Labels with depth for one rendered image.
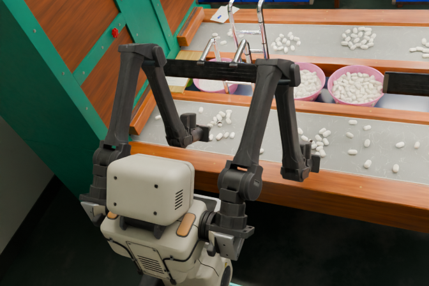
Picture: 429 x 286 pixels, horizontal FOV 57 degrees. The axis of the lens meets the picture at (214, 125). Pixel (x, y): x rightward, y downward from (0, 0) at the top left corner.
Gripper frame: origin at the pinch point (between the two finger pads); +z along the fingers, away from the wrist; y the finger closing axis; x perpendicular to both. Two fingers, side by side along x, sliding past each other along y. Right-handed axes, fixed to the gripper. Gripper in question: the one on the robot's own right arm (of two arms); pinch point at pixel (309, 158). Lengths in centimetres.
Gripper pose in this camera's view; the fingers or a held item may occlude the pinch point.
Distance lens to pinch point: 165.9
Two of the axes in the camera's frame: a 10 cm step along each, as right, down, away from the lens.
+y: -9.3, -1.2, 3.6
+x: -0.5, 9.8, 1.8
